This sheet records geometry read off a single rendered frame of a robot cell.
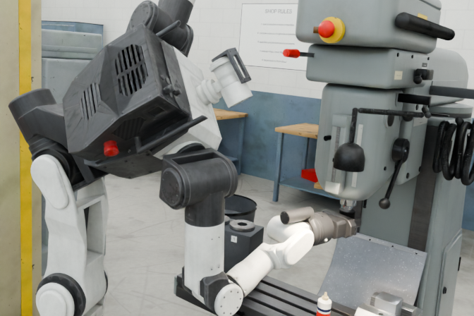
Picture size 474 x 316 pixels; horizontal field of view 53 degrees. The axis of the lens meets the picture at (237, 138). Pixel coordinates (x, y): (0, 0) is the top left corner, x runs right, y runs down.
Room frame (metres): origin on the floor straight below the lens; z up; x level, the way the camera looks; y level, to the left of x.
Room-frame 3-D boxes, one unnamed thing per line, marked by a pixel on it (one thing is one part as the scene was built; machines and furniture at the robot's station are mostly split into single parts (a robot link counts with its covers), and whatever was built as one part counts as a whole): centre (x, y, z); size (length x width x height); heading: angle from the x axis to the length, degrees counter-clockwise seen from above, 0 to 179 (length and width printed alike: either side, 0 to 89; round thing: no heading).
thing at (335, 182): (1.25, -0.27, 1.45); 0.04 x 0.04 x 0.21; 54
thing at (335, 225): (1.28, -0.27, 1.23); 0.13 x 0.12 x 0.10; 40
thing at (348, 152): (1.11, -0.27, 1.47); 0.07 x 0.07 x 0.06
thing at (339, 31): (1.15, -0.20, 1.76); 0.06 x 0.02 x 0.06; 54
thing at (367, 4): (1.35, -0.35, 1.81); 0.47 x 0.26 x 0.16; 144
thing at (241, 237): (1.61, 0.00, 1.00); 0.22 x 0.12 x 0.20; 64
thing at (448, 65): (1.75, -0.63, 1.66); 0.80 x 0.23 x 0.20; 144
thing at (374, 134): (1.34, -0.34, 1.47); 0.21 x 0.19 x 0.32; 54
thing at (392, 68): (1.37, -0.36, 1.68); 0.34 x 0.24 x 0.10; 144
